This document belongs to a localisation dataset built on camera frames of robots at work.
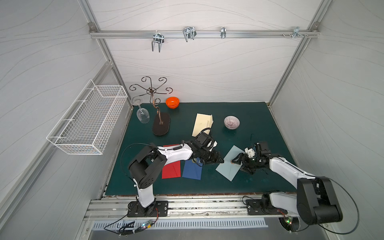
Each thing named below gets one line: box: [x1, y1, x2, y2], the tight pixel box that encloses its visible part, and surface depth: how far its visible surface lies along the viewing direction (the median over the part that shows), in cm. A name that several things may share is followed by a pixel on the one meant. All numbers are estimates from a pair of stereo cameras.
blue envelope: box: [182, 159, 203, 181], surface depth 87 cm
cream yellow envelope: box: [192, 113, 214, 137], surface depth 113 cm
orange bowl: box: [165, 96, 180, 109], surface depth 121 cm
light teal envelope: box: [215, 145, 241, 182], surface depth 89 cm
